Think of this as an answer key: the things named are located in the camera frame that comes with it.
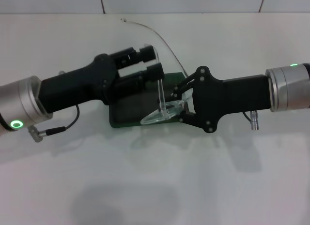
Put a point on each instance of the green glasses case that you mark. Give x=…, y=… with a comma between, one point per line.
x=126, y=113

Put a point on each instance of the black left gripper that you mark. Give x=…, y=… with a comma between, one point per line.
x=72, y=87

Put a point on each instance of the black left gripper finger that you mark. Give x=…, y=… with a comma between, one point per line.
x=145, y=54
x=155, y=72

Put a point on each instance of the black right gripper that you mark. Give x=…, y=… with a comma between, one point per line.
x=230, y=96

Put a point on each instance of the clear plastic glasses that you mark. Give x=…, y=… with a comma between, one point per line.
x=162, y=106

